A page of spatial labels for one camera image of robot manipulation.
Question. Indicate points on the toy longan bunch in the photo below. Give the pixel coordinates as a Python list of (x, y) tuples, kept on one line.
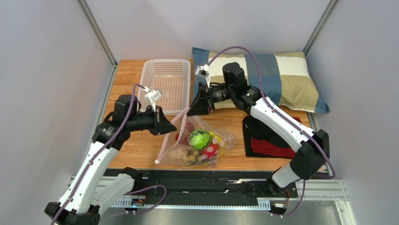
[(186, 156)]

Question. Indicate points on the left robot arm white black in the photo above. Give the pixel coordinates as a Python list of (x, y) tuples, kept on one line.
[(81, 204)]

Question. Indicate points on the left aluminium frame post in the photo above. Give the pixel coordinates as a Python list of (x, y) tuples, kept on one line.
[(85, 8)]

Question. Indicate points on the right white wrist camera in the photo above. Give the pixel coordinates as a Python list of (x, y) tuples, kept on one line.
[(203, 72)]

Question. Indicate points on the black baseball cap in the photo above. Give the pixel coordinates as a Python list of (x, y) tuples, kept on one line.
[(262, 132)]

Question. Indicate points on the red folded cloth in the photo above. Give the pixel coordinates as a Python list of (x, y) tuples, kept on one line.
[(274, 146)]

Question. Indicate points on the aluminium frame post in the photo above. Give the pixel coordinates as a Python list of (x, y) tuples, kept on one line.
[(85, 8), (327, 13)]

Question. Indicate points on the black folded cloth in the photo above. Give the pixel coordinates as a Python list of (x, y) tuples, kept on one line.
[(247, 146)]

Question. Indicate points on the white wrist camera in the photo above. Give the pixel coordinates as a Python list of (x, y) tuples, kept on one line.
[(151, 98), (203, 72)]

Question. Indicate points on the green toy watermelon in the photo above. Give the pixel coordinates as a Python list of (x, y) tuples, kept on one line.
[(199, 139)]

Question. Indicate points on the plaid blue beige pillow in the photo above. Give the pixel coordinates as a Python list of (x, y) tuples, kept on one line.
[(284, 78)]

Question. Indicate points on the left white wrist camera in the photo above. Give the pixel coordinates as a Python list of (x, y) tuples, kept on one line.
[(151, 98)]

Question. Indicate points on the white plastic basket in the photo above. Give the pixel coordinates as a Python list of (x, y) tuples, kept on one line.
[(173, 78)]

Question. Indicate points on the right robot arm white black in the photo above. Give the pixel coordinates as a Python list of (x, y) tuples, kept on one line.
[(311, 147)]

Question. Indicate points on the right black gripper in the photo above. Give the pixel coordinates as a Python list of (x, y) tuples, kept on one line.
[(205, 98)]

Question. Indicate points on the red toy lobster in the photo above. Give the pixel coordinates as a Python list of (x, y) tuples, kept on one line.
[(184, 138)]

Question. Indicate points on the yellow toy bananas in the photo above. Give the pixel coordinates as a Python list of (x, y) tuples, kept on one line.
[(217, 143)]

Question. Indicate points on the red toy strawberry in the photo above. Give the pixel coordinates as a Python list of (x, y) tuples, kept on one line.
[(210, 152)]

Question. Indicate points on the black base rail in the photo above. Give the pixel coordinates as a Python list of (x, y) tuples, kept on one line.
[(207, 189)]

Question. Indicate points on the right aluminium frame post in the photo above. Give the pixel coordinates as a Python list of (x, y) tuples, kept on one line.
[(327, 13)]

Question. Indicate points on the left idle robot arm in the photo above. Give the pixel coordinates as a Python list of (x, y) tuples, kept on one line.
[(113, 133)]

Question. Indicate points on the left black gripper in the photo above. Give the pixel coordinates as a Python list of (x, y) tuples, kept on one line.
[(161, 125)]

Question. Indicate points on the clear zip top bag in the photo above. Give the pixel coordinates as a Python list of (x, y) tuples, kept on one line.
[(170, 143)]

